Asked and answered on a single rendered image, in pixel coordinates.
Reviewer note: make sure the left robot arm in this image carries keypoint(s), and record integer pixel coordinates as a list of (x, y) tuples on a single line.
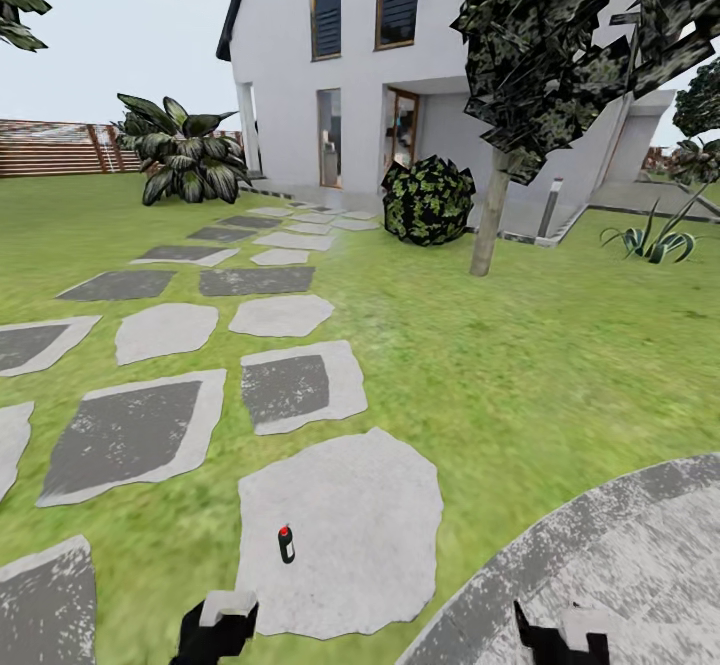
[(217, 626)]

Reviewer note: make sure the insectifuge atomizer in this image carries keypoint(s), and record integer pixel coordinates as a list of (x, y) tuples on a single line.
[(287, 545)]

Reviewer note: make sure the door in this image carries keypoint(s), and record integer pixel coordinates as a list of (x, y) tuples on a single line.
[(401, 120)]

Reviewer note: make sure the fixed window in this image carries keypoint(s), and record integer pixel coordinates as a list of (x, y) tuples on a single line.
[(330, 137)]

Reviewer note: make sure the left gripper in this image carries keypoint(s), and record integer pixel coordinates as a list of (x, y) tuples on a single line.
[(226, 638)]

